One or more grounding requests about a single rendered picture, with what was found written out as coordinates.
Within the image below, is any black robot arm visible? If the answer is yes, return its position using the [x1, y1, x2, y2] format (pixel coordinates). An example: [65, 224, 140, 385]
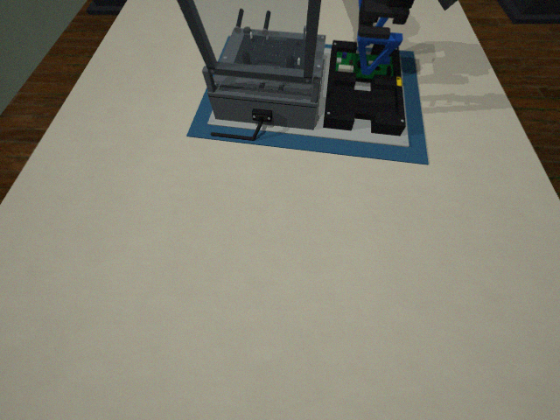
[387, 0, 458, 11]

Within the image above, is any green circuit board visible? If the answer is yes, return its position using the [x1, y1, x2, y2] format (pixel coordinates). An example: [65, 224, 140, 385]
[335, 52, 394, 79]

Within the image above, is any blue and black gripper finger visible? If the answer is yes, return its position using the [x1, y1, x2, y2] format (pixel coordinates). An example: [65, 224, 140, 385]
[357, 32, 403, 75]
[359, 0, 389, 27]

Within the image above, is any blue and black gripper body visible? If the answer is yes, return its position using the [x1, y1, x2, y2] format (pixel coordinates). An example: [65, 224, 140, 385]
[358, 0, 410, 39]

